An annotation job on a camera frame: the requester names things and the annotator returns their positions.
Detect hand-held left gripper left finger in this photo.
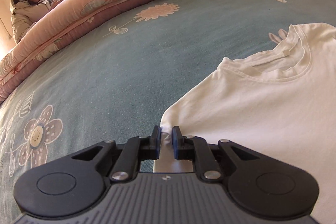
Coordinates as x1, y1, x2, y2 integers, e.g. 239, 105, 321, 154
70, 125, 161, 182

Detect pink floral folded quilt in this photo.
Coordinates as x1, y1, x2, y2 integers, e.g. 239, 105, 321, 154
0, 0, 282, 105

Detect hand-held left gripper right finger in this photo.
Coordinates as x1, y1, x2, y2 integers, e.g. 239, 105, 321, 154
172, 125, 264, 182

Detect white printed shirt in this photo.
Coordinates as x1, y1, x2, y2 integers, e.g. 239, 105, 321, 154
152, 22, 336, 224

